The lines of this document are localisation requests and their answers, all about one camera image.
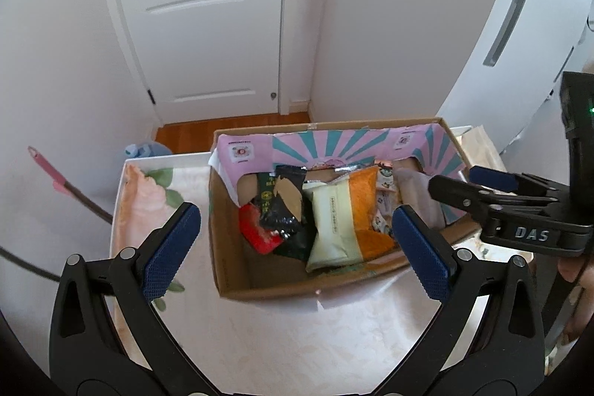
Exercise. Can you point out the dark curved rod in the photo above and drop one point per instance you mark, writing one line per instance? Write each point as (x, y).
(28, 266)

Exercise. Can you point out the floral tablecloth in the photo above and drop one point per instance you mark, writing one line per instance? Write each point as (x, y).
(301, 345)

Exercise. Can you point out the pale purple packet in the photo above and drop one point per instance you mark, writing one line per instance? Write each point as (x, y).
(417, 192)

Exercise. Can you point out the person's right hand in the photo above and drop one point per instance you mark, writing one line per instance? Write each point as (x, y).
(575, 308)

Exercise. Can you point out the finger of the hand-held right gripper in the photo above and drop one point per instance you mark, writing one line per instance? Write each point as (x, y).
(492, 179)
(459, 192)

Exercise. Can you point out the white cabinet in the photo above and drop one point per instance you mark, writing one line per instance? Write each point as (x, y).
(519, 90)

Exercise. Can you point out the white cartoon print packet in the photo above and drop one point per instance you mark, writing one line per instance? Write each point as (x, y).
(385, 196)

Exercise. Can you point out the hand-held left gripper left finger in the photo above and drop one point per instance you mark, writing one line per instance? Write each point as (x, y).
(171, 247)

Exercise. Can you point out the black snack packet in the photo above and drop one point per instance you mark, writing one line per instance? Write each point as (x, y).
(287, 201)

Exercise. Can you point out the black door hinge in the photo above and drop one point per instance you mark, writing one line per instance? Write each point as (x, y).
(151, 96)

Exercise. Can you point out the pale green orange snack packet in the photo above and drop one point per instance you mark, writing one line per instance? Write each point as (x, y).
(334, 219)

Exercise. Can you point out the cream paper bag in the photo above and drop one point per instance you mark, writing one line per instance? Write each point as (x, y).
(482, 150)

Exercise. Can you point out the printed dark green snack packet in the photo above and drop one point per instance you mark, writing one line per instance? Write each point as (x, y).
(267, 194)

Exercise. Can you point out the pink printed cardboard box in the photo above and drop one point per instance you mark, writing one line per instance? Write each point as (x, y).
(241, 266)

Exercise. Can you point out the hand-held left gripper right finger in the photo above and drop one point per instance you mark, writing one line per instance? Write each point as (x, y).
(422, 247)

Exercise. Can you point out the red snack packet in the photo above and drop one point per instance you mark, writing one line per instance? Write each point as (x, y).
(260, 233)

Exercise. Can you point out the white door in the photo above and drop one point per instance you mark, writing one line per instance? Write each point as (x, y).
(195, 52)

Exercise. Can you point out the plain dark green snack packet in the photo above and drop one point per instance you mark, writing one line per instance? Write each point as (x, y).
(297, 245)

